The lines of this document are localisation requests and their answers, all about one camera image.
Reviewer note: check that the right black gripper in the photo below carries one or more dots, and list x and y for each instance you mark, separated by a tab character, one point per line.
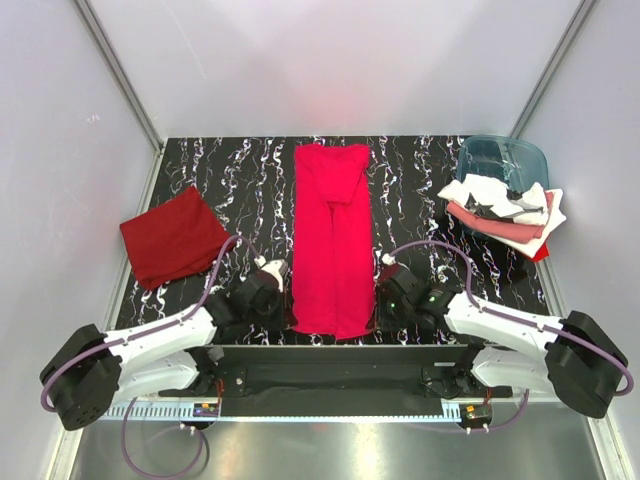
383	310

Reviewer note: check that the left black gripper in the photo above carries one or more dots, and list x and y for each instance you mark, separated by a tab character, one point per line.
284	314

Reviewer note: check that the bright pink-red t-shirt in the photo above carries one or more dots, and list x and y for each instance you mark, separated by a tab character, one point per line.
333	262

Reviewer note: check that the dark red t-shirt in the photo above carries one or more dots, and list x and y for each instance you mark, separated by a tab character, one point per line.
177	239

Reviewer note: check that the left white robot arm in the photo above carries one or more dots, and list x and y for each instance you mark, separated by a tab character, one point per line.
94	370

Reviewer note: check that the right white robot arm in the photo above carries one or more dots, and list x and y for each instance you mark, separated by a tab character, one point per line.
572	357

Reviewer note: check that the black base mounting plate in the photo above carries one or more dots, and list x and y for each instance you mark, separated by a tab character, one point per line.
336	373

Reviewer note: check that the dusty pink folded t-shirt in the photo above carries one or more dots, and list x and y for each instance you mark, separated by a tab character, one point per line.
519	233

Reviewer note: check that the white black printed t-shirt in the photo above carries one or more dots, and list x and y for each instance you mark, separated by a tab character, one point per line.
492	199

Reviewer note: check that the red t-shirt under pile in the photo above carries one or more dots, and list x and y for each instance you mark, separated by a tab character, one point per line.
541	254

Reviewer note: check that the white folded t-shirt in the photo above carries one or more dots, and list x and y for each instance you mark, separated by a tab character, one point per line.
555	219

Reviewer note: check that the blue transparent plastic bin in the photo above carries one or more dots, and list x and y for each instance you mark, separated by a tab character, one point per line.
517	163

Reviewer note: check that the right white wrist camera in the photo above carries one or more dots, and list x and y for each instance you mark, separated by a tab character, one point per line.
388	259

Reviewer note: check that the white slotted cable duct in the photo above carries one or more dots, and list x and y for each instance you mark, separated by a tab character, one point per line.
412	410

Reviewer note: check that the left aluminium frame post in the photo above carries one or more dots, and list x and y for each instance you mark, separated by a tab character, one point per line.
107	52

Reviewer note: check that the aluminium frame post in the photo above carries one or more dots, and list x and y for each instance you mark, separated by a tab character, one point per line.
107	52
572	31

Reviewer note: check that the right aluminium frame post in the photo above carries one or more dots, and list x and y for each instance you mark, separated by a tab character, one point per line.
572	31

